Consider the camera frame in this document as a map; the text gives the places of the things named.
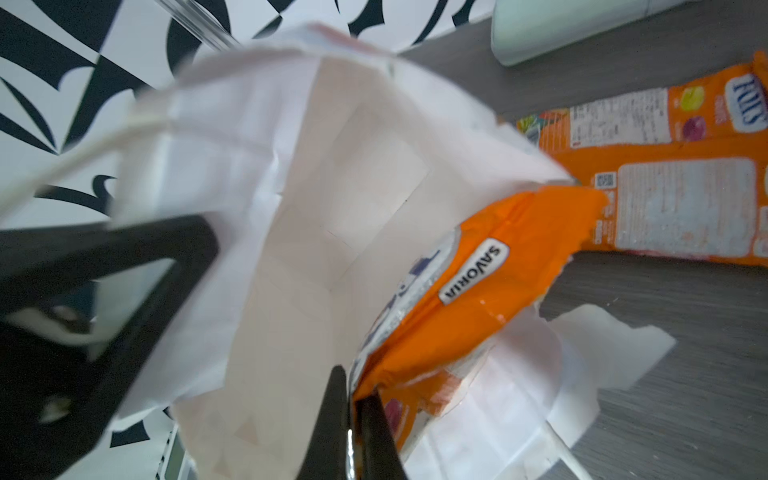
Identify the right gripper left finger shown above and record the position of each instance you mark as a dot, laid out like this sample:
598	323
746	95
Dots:
326	456

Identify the cartoon animal paper bag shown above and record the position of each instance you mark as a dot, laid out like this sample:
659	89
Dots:
326	167

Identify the orange snack packet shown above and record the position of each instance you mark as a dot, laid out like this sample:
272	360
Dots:
684	167
453	299

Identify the white digital scale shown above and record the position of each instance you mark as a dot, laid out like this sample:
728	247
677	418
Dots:
175	462

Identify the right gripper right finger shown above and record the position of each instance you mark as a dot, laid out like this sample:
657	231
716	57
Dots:
379	456

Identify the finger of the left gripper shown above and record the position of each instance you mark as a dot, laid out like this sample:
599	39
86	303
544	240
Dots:
65	370

